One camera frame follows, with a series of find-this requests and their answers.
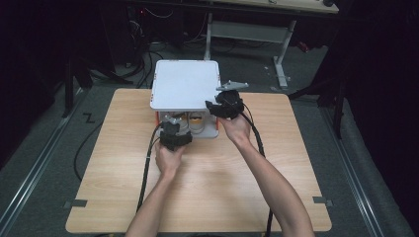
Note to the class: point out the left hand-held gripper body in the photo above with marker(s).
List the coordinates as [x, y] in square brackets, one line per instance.
[170, 130]

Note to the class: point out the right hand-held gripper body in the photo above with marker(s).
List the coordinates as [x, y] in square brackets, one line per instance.
[230, 102]

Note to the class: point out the small white orange-heeled shoe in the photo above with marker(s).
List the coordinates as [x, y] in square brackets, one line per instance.
[197, 123]
[183, 119]

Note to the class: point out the white two-tier shoe rack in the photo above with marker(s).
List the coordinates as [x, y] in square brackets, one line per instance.
[184, 85]

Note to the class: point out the person's left hand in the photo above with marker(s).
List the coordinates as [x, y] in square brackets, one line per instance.
[169, 161]

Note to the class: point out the person's right hand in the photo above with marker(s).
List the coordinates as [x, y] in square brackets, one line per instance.
[235, 130]

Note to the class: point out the white-legged wooden desk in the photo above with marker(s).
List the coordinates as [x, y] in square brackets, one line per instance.
[263, 31]

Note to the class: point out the black metal stand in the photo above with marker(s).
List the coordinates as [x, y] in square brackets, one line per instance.
[69, 89]
[336, 98]

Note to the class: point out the metal floor rail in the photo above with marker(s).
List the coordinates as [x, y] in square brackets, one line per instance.
[33, 176]
[354, 174]

